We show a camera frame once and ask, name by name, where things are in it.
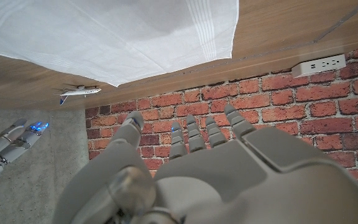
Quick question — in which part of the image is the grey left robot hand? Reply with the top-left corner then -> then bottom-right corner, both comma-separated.
52,103 -> 358,224

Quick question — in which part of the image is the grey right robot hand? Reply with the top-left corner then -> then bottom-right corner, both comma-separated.
0,118 -> 50,187

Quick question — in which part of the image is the white handkerchief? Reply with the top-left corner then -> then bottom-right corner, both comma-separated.
0,0 -> 240,88

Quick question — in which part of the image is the white toy airplane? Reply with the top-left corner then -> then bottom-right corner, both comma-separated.
53,83 -> 103,106

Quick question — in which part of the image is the red brick printed backdrop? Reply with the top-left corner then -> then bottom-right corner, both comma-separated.
85,40 -> 358,203

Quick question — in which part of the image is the white power strip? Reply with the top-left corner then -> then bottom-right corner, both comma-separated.
291,54 -> 347,78

